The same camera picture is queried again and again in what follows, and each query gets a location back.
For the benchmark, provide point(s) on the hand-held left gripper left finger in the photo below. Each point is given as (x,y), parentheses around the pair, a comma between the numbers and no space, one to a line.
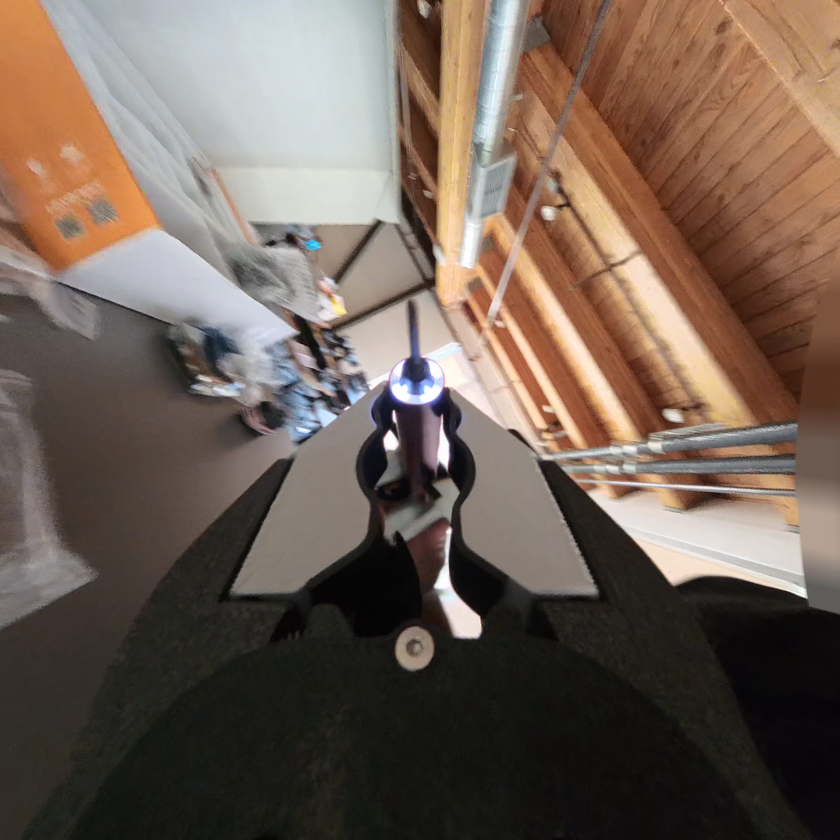
(308,512)

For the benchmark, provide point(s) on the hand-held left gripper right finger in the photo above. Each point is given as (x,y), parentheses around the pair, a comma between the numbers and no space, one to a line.
(518,512)

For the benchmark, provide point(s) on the steel tension rod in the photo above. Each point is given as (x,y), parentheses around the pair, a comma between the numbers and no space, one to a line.
(709,436)
(709,466)
(558,138)

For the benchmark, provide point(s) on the clear plastic bag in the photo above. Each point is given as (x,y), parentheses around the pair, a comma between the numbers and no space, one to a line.
(33,525)

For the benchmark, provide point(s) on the person's dark clothing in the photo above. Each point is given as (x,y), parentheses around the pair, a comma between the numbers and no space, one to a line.
(774,689)

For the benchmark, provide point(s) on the orange printed panel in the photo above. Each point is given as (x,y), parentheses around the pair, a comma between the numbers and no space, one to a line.
(52,131)

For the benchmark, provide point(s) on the silver ventilation duct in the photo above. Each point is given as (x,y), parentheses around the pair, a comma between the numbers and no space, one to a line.
(499,65)

